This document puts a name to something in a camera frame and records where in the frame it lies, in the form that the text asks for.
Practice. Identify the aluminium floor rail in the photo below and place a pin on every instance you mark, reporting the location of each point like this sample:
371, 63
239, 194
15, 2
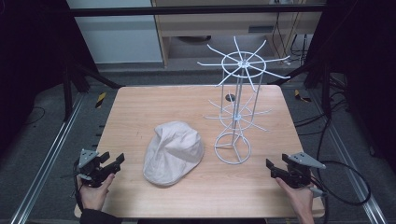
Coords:
46, 161
351, 161

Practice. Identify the dark round table grommet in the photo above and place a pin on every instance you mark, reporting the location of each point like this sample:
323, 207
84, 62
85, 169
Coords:
230, 97

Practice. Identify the white cabinet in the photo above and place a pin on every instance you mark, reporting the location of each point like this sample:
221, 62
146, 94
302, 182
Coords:
118, 34

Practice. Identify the black horizontal frame bar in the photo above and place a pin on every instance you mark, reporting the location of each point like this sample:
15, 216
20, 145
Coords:
186, 11

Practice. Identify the person's left hand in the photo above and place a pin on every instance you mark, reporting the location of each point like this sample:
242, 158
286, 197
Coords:
93, 196

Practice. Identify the person's right hand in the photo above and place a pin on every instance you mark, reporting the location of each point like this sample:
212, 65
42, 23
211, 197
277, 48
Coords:
302, 202

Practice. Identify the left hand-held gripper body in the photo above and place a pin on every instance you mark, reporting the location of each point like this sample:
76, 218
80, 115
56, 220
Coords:
88, 161

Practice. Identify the yellow black tape strip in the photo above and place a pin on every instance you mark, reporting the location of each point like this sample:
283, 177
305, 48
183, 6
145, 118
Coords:
100, 100
301, 97

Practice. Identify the black stand legs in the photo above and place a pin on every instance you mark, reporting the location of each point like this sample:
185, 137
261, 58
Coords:
323, 81
77, 74

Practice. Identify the black curtain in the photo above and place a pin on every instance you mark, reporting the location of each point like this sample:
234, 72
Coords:
367, 77
31, 62

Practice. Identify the beige cap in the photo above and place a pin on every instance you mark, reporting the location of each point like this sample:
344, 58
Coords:
174, 155

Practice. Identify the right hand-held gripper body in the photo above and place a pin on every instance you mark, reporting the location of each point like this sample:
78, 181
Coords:
300, 172

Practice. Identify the light wooden desk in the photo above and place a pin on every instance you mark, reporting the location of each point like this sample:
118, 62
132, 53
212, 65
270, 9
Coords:
218, 26

